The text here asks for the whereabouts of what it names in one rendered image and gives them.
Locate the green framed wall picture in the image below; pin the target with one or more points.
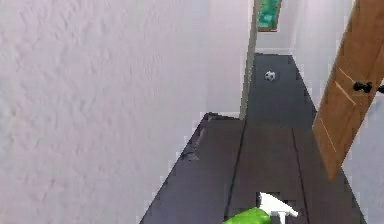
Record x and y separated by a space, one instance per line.
269 14

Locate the black and white ball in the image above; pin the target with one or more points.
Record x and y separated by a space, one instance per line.
270 76

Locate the brown wooden room door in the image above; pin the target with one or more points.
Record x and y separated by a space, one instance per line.
350 83

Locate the green spray bottle white nozzle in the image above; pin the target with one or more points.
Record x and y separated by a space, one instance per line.
253 216

